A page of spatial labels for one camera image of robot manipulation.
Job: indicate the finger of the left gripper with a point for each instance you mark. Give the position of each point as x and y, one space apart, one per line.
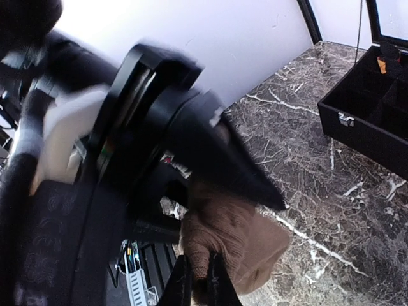
203 140

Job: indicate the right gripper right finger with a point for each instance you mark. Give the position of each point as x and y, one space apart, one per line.
220 290

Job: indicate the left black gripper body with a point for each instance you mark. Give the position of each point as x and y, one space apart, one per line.
152 107

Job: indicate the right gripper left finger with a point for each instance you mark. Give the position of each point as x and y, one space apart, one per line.
178 288

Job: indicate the tan brown sock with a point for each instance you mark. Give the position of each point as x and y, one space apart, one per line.
218 221

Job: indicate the black display case glass lid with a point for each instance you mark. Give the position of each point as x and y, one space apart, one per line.
366 110

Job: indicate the argyle red orange black sock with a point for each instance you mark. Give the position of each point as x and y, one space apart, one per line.
389 60

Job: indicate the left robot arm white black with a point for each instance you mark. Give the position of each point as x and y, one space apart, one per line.
47 258

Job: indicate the white slotted cable duct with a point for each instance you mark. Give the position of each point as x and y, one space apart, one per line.
139 293

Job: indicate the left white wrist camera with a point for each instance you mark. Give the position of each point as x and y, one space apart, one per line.
71 117

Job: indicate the left black frame post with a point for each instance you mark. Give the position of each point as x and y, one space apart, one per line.
310 20

